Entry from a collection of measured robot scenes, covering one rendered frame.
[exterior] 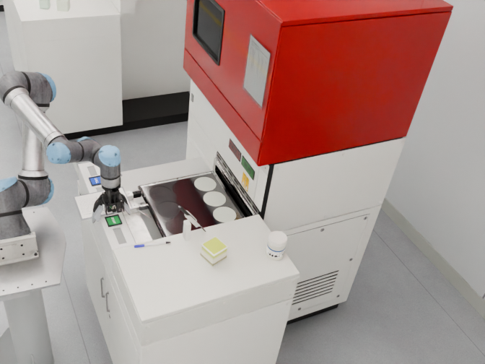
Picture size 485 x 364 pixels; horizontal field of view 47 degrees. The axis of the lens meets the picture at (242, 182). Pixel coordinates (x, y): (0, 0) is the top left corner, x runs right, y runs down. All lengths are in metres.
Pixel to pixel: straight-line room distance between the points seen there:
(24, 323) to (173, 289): 0.84
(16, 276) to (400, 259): 2.40
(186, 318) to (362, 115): 1.05
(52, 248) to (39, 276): 0.15
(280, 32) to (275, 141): 0.45
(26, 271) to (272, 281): 0.95
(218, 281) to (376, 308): 1.56
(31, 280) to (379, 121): 1.52
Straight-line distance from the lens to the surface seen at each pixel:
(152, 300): 1.98
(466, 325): 3.59
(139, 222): 2.37
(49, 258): 2.34
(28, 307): 2.56
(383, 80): 2.26
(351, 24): 2.02
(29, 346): 2.77
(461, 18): 3.37
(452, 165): 3.52
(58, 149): 2.01
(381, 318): 3.39
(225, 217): 2.39
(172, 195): 2.47
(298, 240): 2.60
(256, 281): 2.07
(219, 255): 2.07
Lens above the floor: 2.52
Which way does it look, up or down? 39 degrees down
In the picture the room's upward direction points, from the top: 9 degrees clockwise
